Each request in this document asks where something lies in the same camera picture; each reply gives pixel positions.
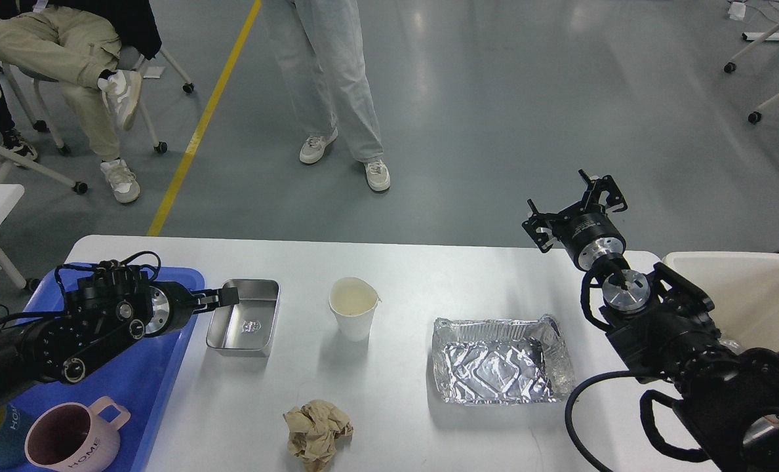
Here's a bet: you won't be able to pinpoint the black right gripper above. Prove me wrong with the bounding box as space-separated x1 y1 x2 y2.
521 169 628 272

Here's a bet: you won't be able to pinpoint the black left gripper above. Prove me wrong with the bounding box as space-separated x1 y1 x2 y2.
146 282 240 338

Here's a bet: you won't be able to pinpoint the stainless steel rectangular container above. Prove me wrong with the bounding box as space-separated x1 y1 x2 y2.
206 279 281 357

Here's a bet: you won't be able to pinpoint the pink mug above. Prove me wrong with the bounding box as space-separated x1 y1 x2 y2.
24 395 131 471

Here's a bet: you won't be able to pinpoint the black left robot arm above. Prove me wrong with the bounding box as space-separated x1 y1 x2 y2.
0 254 239 407

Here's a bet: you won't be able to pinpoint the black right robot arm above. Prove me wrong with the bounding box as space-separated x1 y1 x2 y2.
522 170 779 471

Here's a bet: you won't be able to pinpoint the white paper cup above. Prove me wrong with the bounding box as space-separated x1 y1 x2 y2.
329 276 381 342

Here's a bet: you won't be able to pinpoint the crumpled brown paper ball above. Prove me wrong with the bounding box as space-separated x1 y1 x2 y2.
283 399 355 471

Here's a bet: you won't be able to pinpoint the aluminium foil tray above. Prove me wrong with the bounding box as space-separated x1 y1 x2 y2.
431 315 576 406

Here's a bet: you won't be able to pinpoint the white plastic bin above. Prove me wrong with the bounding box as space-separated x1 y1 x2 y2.
662 251 779 351

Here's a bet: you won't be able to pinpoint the crumpled foil in bin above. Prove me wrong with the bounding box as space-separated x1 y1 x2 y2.
719 338 746 355

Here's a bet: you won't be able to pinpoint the seated person khaki trousers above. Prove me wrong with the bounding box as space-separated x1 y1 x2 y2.
0 1 162 204

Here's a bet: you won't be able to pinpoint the standing person grey jeans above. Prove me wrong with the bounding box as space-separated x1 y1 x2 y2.
261 1 391 192

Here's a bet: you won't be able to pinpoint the white wheeled chair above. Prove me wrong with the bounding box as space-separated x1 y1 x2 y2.
0 46 195 196

